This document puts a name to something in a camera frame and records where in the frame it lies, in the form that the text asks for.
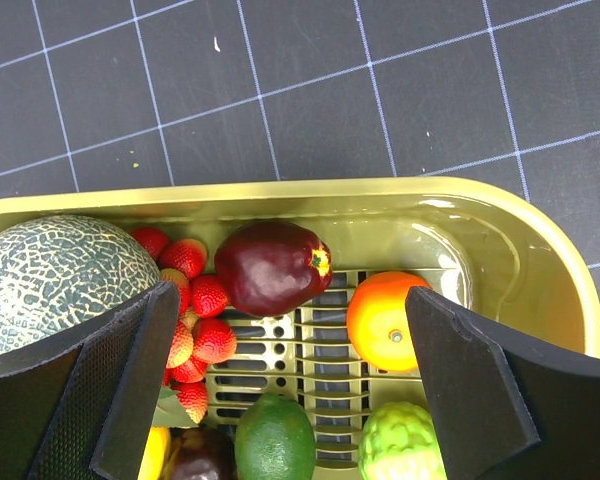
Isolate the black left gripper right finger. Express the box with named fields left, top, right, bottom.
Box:
left=405, top=287, right=600, bottom=479

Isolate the orange tangerine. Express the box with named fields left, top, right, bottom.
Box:
left=346, top=271, right=431, bottom=372

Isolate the black grid cutting mat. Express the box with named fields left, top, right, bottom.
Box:
left=0, top=1, right=600, bottom=298

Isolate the olive green plastic basket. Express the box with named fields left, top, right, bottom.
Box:
left=0, top=177, right=600, bottom=479

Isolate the yellow apple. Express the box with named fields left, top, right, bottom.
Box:
left=137, top=427, right=171, bottom=480

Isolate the dark purple fruit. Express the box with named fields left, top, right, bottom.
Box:
left=165, top=427, right=237, bottom=480

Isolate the dark red apple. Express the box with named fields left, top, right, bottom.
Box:
left=214, top=219, right=333, bottom=317

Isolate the red strawberry bunch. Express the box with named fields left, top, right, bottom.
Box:
left=131, top=226, right=237, bottom=424

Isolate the netted green melon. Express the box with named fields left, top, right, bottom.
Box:
left=0, top=215, right=161, bottom=355

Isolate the green avocado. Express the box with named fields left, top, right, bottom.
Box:
left=234, top=393, right=316, bottom=480

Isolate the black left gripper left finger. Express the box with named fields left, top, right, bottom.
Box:
left=0, top=282, right=178, bottom=479

